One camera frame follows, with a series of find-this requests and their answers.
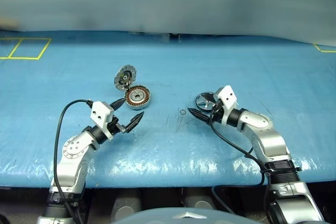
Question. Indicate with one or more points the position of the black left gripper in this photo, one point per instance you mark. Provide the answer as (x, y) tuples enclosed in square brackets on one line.
[(115, 128)]

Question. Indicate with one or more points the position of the yellow tape marking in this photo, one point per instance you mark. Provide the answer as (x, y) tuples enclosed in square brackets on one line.
[(23, 58), (328, 51)]

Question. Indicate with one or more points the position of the blue plastic table cover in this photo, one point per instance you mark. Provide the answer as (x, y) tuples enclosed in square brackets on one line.
[(236, 72)]

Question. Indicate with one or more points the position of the grey rounded shape with emblem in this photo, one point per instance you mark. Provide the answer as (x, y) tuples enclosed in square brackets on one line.
[(157, 216)]

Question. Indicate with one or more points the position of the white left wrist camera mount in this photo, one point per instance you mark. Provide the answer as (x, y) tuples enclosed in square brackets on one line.
[(101, 112)]

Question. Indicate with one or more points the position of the motor stator with copper windings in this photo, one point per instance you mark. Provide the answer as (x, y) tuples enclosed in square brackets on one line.
[(137, 95)]

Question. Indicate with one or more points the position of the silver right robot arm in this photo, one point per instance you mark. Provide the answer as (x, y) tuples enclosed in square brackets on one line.
[(267, 140)]

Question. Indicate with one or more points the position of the motor end cover with circuit board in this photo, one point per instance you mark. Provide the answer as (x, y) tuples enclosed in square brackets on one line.
[(125, 77)]

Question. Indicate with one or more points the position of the dark grey rounded block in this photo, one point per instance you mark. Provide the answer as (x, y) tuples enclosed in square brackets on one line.
[(127, 205), (198, 199)]

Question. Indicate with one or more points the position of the small black clamp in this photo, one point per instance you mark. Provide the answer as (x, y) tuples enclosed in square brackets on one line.
[(174, 35)]

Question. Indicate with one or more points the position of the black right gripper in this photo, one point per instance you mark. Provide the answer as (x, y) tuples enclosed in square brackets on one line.
[(218, 113)]

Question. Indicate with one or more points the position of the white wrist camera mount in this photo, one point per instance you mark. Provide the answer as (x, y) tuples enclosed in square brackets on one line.
[(228, 96), (101, 112)]

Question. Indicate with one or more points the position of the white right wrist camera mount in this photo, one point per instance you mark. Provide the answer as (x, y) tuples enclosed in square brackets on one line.
[(228, 96)]

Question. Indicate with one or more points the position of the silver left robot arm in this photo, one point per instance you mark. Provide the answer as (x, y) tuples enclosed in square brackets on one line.
[(71, 153)]

